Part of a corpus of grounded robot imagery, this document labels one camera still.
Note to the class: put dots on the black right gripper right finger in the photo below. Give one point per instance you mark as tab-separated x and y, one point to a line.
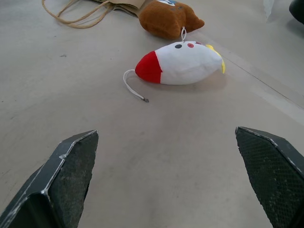
273	173

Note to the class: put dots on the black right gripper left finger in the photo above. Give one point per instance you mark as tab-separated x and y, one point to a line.
59	185

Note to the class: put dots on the black rounded object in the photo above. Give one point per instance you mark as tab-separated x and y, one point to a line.
297	10

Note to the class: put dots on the brown paper bag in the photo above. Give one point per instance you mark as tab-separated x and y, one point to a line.
99	9

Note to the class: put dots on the brown plush toy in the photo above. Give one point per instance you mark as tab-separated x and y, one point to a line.
166	19

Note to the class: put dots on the white red rocket plush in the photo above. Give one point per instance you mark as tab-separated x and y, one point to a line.
187	64

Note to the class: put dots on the clear plastic wrap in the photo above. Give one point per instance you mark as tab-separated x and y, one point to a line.
269	8

